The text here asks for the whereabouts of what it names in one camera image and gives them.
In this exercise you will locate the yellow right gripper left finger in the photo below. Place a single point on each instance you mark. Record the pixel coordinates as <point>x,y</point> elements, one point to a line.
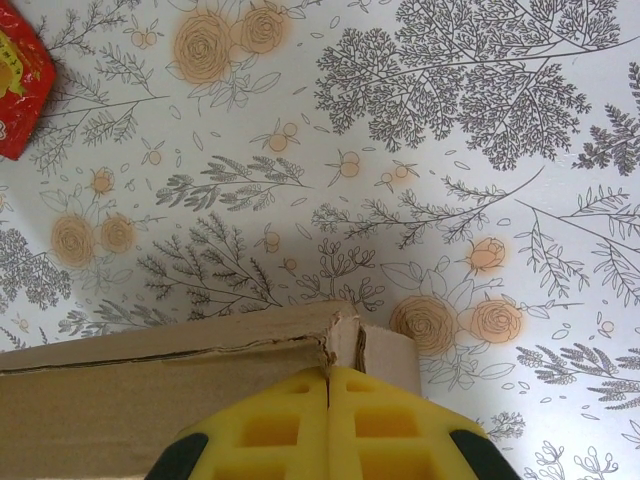
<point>280,430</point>

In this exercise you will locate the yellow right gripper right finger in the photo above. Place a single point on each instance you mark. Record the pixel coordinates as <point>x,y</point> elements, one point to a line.
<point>390,430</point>

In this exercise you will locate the brown cardboard box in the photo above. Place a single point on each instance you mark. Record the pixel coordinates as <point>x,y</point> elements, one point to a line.
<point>125,400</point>

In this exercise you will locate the red snack packet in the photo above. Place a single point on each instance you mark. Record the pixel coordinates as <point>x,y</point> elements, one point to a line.
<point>20,100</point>

